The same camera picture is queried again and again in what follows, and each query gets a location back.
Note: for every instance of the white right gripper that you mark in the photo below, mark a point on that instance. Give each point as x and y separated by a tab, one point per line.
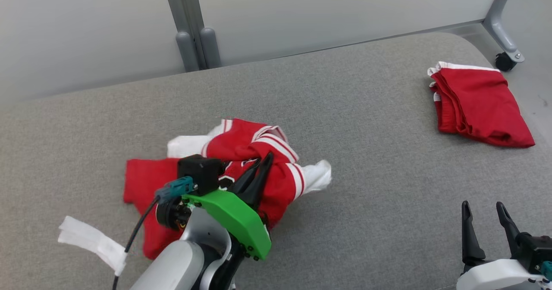
496	277

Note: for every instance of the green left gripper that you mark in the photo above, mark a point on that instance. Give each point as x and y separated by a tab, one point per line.
233	216

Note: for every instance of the red and white striped jersey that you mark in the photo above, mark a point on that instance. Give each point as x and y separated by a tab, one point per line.
258	143

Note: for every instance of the red shorts with white trim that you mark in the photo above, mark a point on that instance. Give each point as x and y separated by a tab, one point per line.
478	104

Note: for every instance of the white cloth strip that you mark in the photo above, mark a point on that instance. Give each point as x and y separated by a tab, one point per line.
92	240

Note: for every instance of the black caster wheel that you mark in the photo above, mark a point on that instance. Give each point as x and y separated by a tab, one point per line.
504	62

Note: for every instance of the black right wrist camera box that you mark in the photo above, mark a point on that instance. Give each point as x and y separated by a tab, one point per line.
534	249

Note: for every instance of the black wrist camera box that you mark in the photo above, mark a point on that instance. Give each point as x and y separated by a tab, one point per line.
200	173
534	249

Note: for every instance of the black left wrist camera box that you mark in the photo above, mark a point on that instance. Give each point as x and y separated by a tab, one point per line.
200	173

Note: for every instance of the grey partition post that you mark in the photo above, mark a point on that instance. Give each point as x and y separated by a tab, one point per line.
209	48
496	18
187	52

